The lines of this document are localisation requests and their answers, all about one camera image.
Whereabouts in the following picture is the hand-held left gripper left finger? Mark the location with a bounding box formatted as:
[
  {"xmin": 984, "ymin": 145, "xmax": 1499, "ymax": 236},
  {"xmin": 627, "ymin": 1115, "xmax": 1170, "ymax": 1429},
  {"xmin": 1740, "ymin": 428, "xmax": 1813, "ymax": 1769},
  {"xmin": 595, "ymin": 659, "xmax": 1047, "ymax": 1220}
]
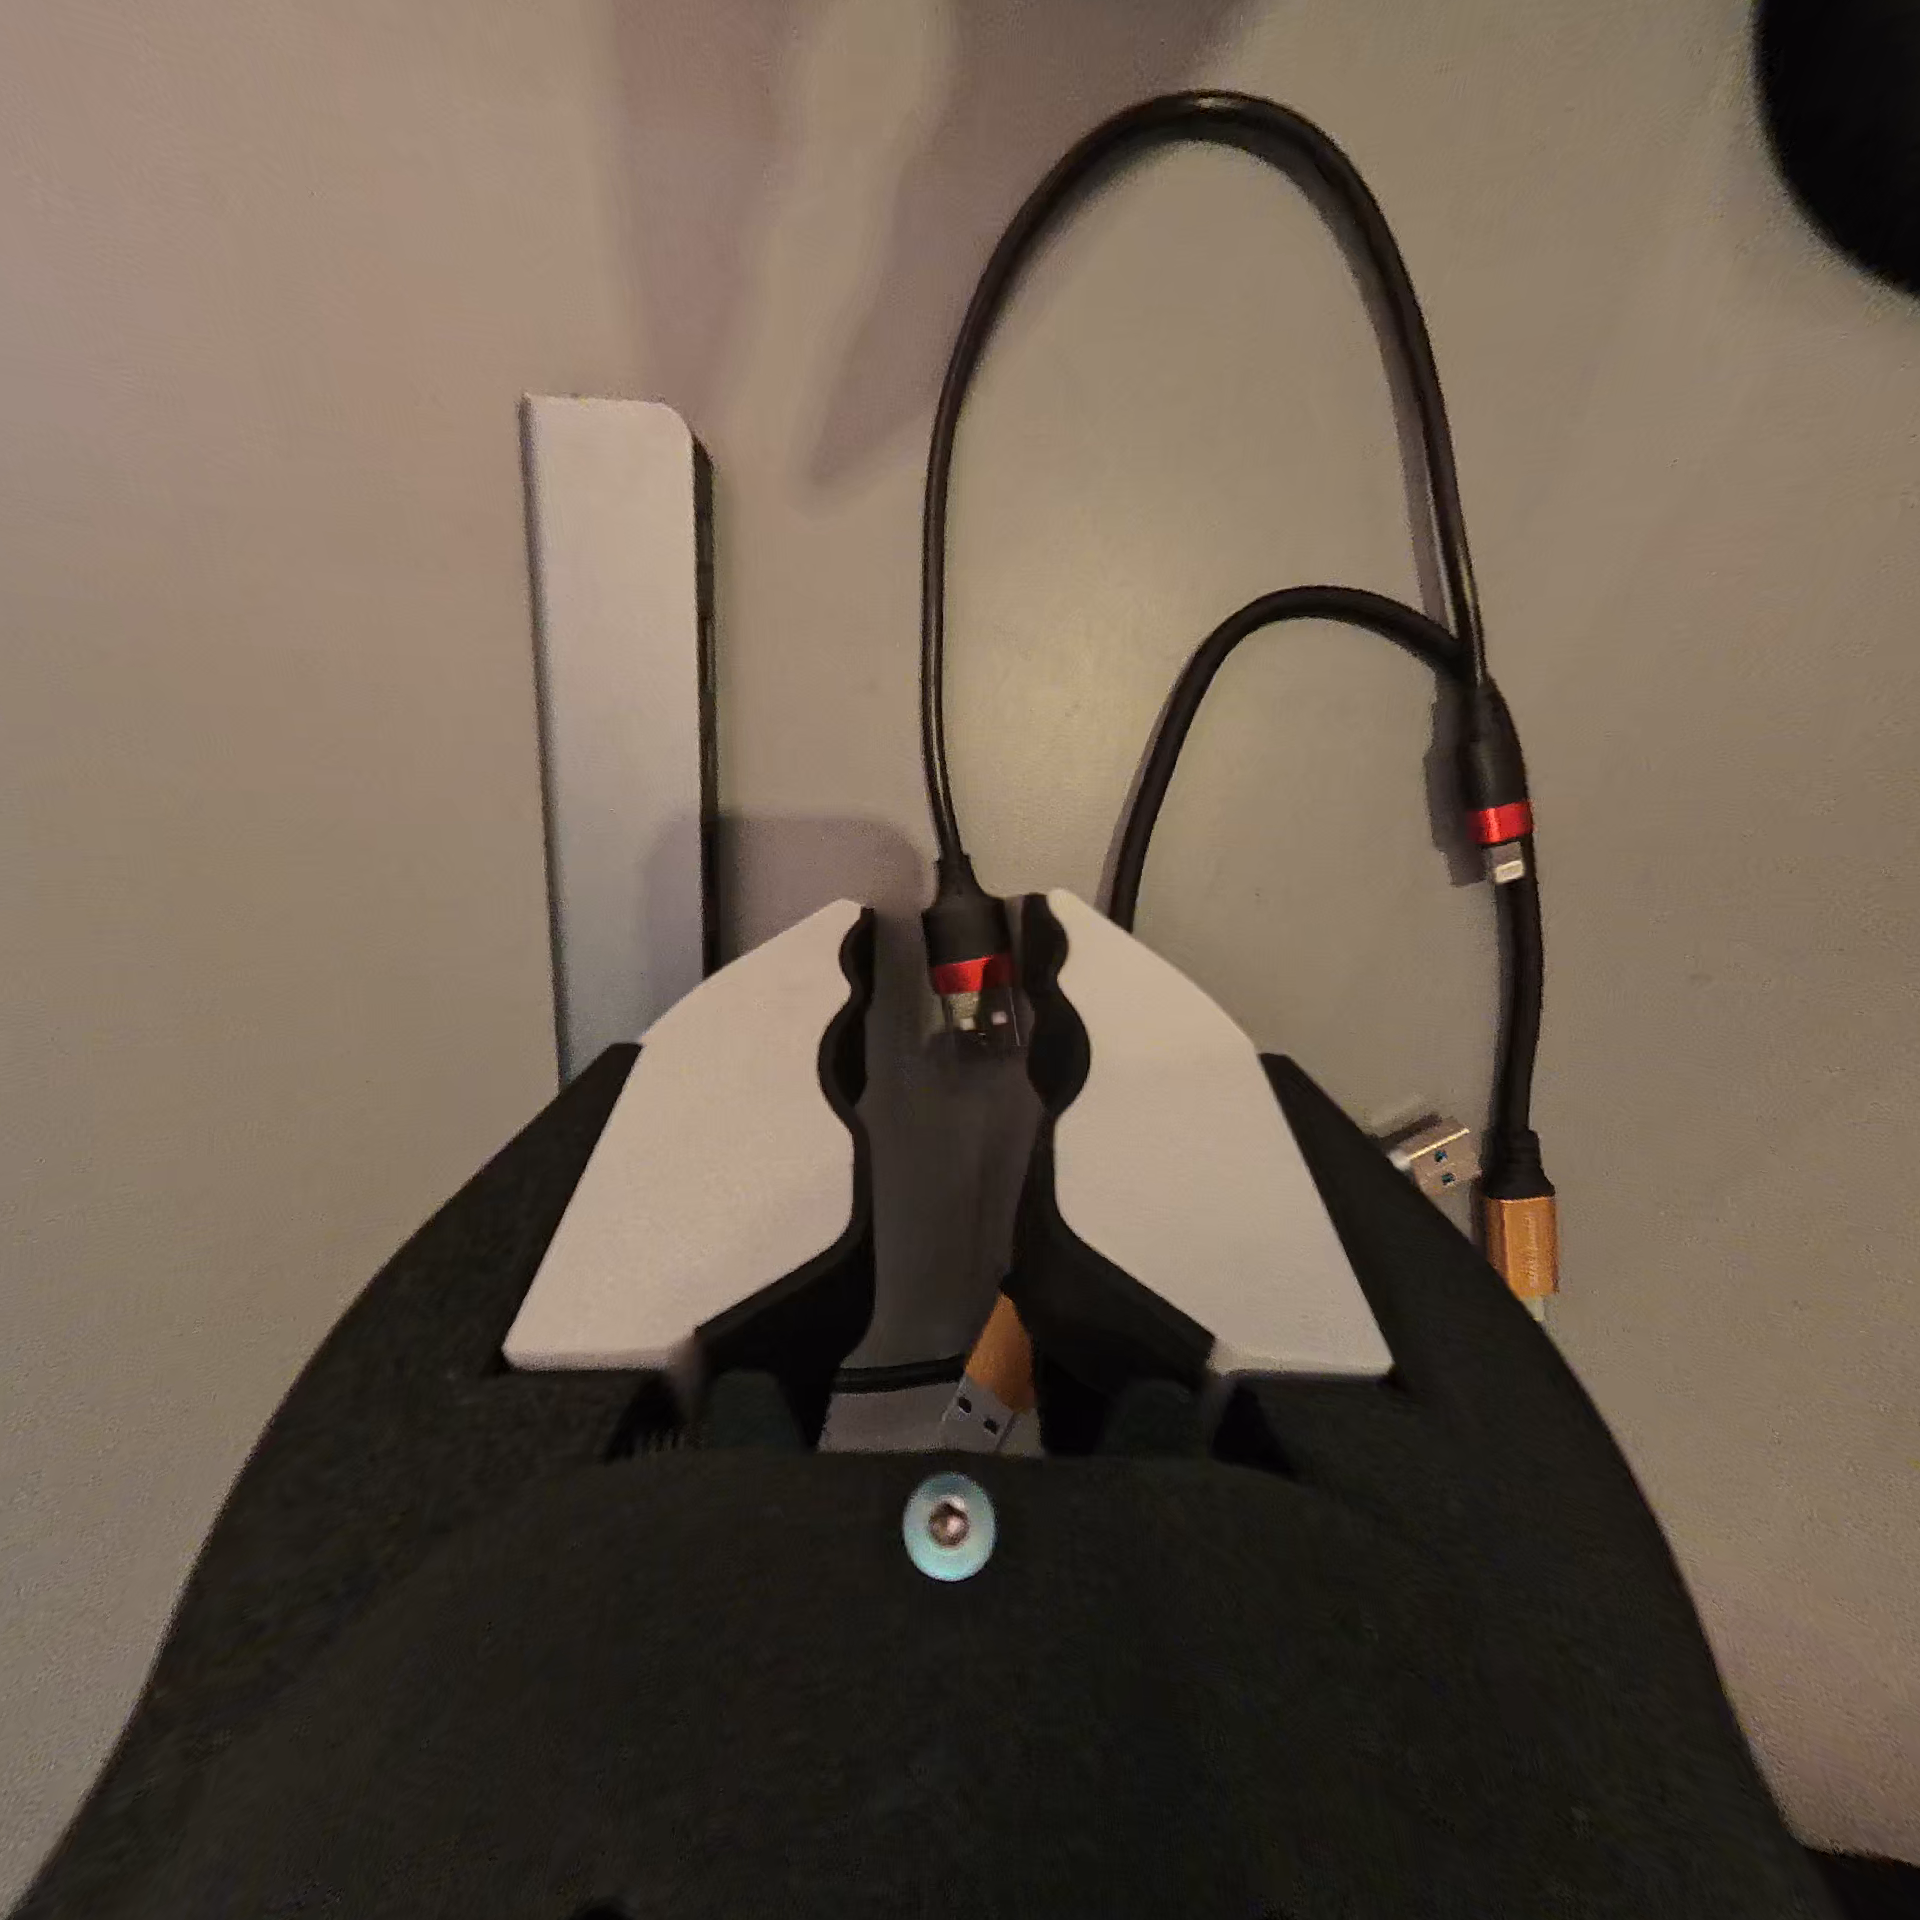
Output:
[{"xmin": 500, "ymin": 902, "xmax": 876, "ymax": 1376}]

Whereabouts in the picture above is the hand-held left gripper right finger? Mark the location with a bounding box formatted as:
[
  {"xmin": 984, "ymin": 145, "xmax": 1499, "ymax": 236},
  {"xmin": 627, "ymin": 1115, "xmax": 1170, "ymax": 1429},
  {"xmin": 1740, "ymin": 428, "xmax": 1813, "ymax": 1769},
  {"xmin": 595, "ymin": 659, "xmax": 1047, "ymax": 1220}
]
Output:
[{"xmin": 1003, "ymin": 888, "xmax": 1400, "ymax": 1383}]

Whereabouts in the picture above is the black red-plug usb cable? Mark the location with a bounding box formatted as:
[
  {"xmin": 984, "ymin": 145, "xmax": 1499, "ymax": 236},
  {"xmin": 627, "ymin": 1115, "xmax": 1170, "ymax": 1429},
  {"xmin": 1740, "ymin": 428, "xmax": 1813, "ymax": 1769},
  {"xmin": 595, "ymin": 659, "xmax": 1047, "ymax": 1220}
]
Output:
[{"xmin": 917, "ymin": 91, "xmax": 1542, "ymax": 1070}]

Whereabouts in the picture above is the black round object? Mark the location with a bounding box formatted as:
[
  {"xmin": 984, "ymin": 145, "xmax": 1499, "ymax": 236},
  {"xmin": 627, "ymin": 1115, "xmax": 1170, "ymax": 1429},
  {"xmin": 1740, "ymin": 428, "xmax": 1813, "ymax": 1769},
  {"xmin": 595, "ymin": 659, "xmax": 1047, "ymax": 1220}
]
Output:
[{"xmin": 1754, "ymin": 0, "xmax": 1920, "ymax": 291}]

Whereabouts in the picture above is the black orange-plug usb cable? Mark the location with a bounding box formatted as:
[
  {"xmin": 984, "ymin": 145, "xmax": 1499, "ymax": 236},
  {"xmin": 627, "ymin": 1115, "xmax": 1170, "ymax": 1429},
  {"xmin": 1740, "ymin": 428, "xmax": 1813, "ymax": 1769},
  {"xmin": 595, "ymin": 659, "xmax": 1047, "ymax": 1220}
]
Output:
[{"xmin": 943, "ymin": 585, "xmax": 1564, "ymax": 1454}]

